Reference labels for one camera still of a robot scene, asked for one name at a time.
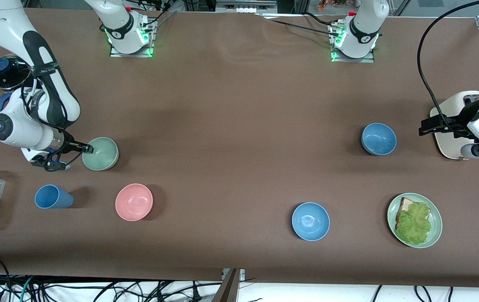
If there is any green bowl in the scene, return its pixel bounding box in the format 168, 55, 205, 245
82, 137, 119, 172

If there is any blue bowl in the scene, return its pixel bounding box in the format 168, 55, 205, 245
361, 122, 397, 156
292, 202, 331, 242

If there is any pink bowl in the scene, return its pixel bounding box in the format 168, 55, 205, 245
115, 183, 154, 221

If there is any blue cup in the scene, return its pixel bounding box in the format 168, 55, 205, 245
34, 185, 74, 209

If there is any bread slice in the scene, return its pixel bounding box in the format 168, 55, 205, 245
396, 197, 431, 229

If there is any glass lid blue knob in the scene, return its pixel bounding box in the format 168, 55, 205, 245
0, 54, 32, 91

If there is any green plate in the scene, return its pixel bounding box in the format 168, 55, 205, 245
387, 193, 443, 249

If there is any green lettuce leaf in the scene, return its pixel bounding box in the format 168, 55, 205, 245
395, 202, 432, 245

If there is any brown table mat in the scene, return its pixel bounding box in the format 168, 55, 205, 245
0, 8, 479, 289

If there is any dark table beam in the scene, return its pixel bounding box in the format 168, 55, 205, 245
212, 268, 241, 302

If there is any metal base plate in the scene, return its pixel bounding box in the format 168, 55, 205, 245
331, 50, 375, 64
109, 45, 155, 58

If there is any teal cable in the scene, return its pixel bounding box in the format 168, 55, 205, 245
19, 276, 35, 302

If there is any metal bracket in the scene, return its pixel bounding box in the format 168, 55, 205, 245
222, 268, 246, 281

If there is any aluminium frame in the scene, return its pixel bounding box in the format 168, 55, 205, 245
215, 0, 278, 13

